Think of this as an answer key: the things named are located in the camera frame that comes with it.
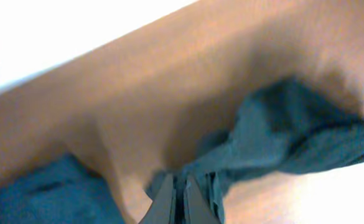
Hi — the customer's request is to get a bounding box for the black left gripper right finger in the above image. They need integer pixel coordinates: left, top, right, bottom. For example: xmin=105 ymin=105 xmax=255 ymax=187
xmin=184 ymin=175 xmax=221 ymax=224

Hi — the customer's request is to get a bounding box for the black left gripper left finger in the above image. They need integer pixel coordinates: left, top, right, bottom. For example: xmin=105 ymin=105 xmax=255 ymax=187
xmin=139 ymin=174 xmax=175 ymax=224

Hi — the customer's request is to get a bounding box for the dark green shirt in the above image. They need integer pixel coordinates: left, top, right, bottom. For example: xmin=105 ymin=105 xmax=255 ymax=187
xmin=144 ymin=76 xmax=364 ymax=224

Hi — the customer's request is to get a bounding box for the navy blue folded garment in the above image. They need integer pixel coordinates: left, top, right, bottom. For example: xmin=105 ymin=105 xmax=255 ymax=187
xmin=0 ymin=155 xmax=124 ymax=224

